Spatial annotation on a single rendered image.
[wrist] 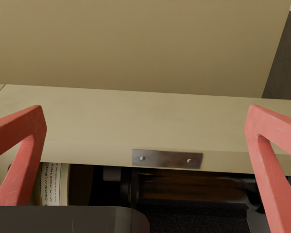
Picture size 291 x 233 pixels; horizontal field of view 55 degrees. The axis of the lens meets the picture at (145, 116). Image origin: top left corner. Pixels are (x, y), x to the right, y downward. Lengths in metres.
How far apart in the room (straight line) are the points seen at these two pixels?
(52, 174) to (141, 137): 0.15
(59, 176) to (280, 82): 0.49
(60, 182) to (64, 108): 0.10
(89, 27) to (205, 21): 0.26
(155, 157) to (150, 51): 0.44
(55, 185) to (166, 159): 0.16
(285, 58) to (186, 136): 0.41
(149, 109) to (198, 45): 0.38
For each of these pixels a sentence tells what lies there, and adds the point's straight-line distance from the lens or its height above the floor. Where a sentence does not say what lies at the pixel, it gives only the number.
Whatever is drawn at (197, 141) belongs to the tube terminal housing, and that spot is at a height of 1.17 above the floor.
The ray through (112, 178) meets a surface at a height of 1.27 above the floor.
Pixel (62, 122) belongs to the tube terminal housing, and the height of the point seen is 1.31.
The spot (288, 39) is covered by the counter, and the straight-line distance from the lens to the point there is 0.67.
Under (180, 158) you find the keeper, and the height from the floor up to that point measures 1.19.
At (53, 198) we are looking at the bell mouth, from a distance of 0.40.
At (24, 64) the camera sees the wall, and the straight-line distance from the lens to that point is 0.78.
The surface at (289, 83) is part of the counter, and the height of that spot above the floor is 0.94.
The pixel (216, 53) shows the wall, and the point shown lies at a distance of 0.71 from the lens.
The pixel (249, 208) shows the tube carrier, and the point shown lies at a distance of 0.47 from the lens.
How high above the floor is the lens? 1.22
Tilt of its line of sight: level
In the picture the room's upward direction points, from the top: 87 degrees counter-clockwise
